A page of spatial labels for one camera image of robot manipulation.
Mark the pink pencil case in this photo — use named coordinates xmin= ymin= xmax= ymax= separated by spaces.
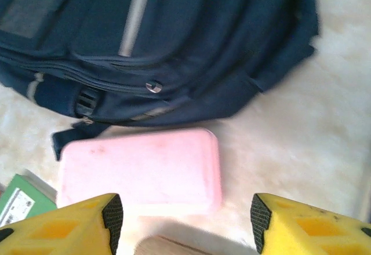
xmin=56 ymin=127 xmax=224 ymax=216

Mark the tan glasses case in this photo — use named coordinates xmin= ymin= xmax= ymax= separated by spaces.
xmin=134 ymin=235 xmax=215 ymax=255

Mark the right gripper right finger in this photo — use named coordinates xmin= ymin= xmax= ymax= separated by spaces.
xmin=250 ymin=192 xmax=371 ymax=255

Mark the green notebook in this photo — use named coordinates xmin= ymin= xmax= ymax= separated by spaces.
xmin=0 ymin=173 xmax=58 ymax=228

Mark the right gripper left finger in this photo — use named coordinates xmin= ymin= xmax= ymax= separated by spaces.
xmin=0 ymin=192 xmax=124 ymax=255

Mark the navy blue backpack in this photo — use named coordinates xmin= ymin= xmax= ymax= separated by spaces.
xmin=0 ymin=0 xmax=321 ymax=162

